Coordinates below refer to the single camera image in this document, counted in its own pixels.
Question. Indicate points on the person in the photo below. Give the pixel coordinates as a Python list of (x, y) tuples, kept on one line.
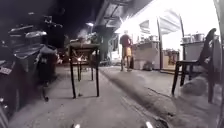
[(125, 41)]

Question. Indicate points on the dark metal table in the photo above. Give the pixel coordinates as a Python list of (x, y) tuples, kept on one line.
[(83, 46)]

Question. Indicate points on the food stall counter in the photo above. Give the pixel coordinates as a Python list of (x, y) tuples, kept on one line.
[(146, 51)]

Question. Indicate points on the building with awning roof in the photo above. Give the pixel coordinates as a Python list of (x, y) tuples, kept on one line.
[(110, 13)]

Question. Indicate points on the dark pole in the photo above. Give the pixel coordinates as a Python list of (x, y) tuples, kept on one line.
[(159, 43)]

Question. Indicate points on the robot's own part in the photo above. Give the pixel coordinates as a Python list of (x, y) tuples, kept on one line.
[(76, 126), (149, 125)]

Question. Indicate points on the table with metal pots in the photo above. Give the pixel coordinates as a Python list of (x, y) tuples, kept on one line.
[(192, 46)]

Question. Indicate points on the parked dark motorcycle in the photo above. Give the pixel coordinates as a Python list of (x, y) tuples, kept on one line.
[(23, 63)]

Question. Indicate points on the dark plastic chair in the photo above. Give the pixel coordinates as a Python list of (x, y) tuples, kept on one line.
[(202, 55)]

